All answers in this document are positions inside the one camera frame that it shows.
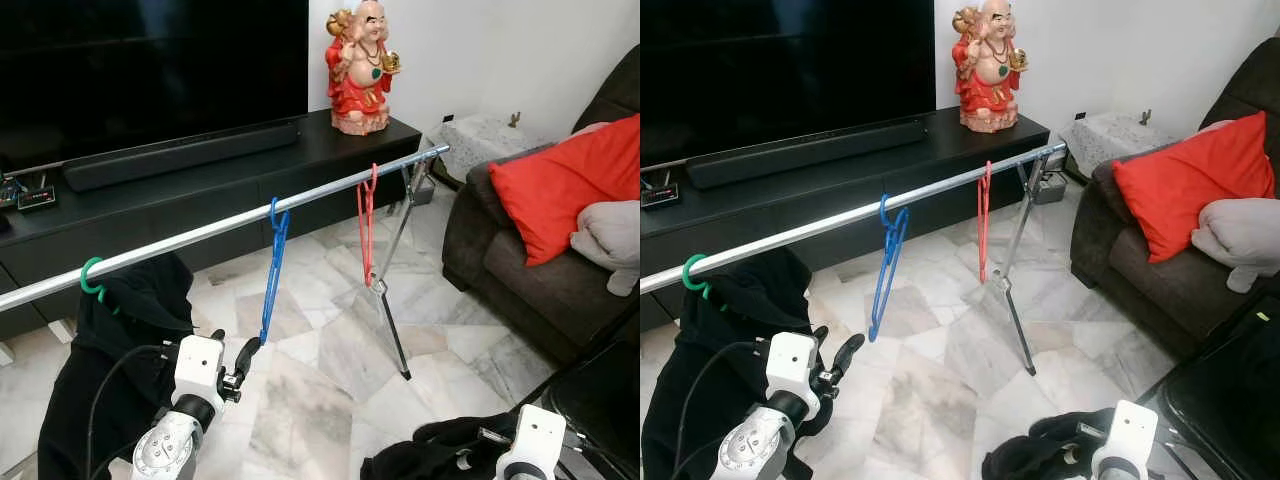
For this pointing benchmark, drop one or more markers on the black folding chair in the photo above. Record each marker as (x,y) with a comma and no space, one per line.
(1230,390)
(600,400)

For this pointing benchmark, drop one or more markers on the red plastic hanger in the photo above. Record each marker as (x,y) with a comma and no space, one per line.
(984,230)
(367,230)

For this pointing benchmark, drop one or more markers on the green plastic hanger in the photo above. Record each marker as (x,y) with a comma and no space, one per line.
(90,280)
(693,275)

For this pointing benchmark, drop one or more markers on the small brass figure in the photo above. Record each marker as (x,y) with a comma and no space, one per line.
(1145,117)
(515,119)

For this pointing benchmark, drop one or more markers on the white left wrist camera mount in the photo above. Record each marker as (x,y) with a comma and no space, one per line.
(197,370)
(793,368)

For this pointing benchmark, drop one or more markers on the blue plastic hanger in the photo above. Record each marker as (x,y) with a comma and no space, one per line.
(270,300)
(875,330)

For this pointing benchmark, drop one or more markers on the dark brown sofa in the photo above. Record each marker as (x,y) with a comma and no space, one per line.
(520,290)
(1140,290)

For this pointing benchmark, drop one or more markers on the small black box red display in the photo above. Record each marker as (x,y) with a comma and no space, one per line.
(660,195)
(37,198)

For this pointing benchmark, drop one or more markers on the red cushion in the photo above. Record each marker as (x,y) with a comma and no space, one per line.
(1190,180)
(570,185)

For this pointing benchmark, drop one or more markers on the black printed t-shirt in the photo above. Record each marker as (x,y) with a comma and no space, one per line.
(140,300)
(740,310)

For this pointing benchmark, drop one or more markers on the metal clothes rack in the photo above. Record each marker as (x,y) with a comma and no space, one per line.
(800,233)
(200,233)

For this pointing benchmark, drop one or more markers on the grey pillow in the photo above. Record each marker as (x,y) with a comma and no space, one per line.
(1240,238)
(610,240)

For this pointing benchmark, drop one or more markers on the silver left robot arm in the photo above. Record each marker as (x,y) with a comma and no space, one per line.
(170,450)
(755,450)

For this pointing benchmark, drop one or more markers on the side table with lace cloth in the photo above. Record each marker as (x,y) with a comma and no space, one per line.
(490,140)
(1115,138)

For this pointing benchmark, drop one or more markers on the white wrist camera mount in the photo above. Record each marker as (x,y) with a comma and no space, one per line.
(197,370)
(1128,435)
(793,368)
(535,440)

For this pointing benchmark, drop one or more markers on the black soundbar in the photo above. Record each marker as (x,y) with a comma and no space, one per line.
(180,155)
(805,152)

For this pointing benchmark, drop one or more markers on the laughing Buddha statue red robe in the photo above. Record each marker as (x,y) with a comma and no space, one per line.
(990,72)
(362,75)

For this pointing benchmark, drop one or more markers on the black television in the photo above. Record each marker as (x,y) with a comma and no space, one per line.
(780,70)
(150,70)

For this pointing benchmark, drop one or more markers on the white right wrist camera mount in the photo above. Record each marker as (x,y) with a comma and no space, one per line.
(535,440)
(1128,435)

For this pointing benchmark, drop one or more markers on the black garment with red stripes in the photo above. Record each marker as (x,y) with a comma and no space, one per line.
(1030,450)
(420,450)

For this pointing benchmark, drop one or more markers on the black TV cabinet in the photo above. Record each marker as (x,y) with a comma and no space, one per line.
(250,190)
(880,190)

